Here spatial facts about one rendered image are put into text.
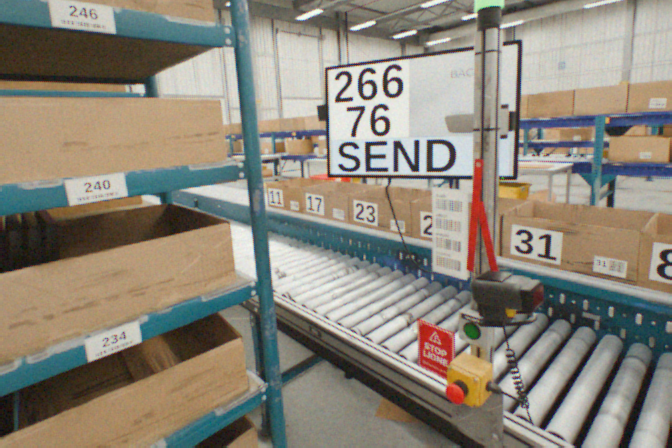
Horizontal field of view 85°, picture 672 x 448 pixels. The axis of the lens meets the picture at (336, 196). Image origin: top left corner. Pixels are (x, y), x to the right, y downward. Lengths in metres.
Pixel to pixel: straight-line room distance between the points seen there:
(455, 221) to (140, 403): 0.65
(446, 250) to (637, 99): 5.17
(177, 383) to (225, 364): 0.08
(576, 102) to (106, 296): 5.84
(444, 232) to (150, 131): 0.61
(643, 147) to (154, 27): 5.44
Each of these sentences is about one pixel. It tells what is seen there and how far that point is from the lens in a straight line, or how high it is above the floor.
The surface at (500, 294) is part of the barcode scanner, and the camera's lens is 0.77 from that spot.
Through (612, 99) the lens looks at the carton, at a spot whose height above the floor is 1.56.
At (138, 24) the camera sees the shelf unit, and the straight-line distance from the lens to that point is 0.57.
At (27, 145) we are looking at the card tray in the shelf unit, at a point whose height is 1.38.
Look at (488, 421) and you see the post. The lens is 1.01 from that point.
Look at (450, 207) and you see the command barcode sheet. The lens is 0.84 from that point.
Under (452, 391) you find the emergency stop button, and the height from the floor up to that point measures 0.85.
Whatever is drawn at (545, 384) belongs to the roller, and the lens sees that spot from 1.12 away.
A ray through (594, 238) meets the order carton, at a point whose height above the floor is 1.01.
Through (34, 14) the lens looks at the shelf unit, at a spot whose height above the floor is 1.52.
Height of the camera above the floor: 1.39
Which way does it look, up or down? 10 degrees down
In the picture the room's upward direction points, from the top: 3 degrees counter-clockwise
